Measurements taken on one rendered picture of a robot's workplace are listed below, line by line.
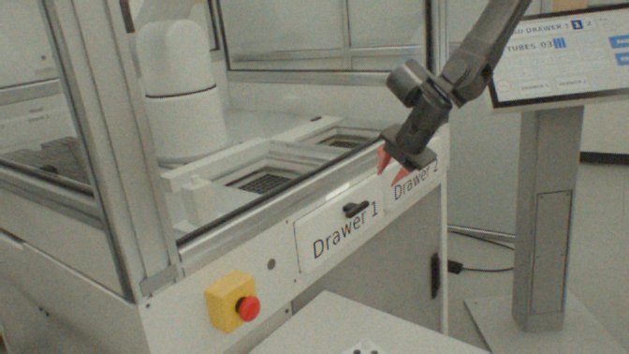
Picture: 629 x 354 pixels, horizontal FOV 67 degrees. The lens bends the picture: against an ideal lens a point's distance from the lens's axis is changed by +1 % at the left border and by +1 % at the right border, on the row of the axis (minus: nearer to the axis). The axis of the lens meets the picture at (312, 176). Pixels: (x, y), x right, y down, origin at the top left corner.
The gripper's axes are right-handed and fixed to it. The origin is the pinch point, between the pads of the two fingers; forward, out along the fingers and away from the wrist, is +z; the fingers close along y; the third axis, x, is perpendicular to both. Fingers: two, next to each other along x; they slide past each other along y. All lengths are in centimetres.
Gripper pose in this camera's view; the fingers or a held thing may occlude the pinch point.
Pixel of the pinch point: (387, 177)
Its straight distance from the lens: 95.1
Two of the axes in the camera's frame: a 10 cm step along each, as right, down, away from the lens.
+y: -7.1, -6.4, 3.0
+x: -6.2, 3.6, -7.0
